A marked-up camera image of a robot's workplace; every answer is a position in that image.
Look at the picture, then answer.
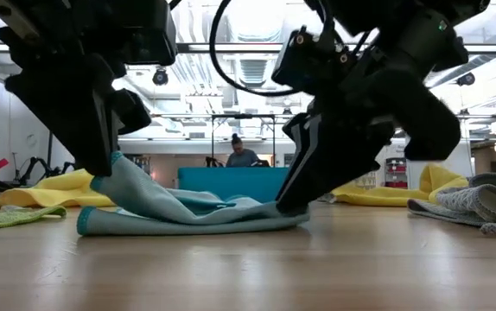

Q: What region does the red shelf unit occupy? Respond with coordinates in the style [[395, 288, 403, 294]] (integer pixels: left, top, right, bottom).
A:
[[385, 157, 408, 190]]

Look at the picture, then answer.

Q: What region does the light blue microfiber towel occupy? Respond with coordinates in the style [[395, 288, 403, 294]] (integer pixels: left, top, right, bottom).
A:
[[76, 150, 311, 238]]

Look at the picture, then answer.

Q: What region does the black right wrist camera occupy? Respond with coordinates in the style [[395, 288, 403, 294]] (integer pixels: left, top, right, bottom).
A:
[[271, 26, 349, 95]]

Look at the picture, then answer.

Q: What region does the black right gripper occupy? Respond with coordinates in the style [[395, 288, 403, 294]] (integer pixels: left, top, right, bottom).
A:
[[276, 38, 461, 215]]

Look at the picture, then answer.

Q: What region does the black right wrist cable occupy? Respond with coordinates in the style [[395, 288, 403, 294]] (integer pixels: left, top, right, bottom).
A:
[[207, 0, 331, 98]]

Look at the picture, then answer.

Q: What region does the person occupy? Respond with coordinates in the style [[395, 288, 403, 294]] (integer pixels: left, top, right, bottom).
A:
[[225, 132, 260, 168]]

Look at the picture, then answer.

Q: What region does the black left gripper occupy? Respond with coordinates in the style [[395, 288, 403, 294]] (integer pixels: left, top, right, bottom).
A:
[[0, 0, 152, 177]]

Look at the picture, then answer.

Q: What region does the grey microfiber towel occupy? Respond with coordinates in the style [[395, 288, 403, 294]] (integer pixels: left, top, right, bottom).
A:
[[406, 172, 496, 237]]

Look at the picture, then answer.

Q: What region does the black tall test frame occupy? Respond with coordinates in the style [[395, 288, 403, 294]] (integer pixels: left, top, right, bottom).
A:
[[211, 113, 277, 168]]

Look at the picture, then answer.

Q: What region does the yellow microfiber towel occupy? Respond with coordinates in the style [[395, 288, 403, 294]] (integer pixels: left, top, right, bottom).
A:
[[331, 163, 470, 207], [0, 168, 118, 209]]

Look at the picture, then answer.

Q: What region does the lime green microfiber towel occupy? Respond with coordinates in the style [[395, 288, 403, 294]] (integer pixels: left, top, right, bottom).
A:
[[0, 205, 67, 232]]

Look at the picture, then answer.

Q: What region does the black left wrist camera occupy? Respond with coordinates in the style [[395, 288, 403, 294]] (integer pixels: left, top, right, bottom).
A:
[[118, 0, 179, 67]]

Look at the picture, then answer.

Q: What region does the teal plastic bin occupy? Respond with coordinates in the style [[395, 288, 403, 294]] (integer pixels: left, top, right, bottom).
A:
[[177, 167, 291, 204]]

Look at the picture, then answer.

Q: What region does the black ceiling spotlight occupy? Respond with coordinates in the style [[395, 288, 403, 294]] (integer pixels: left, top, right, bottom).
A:
[[455, 71, 476, 87], [151, 67, 170, 86]]

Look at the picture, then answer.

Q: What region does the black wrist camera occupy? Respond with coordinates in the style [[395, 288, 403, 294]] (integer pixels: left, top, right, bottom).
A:
[[271, 26, 349, 95], [118, 0, 179, 67]]

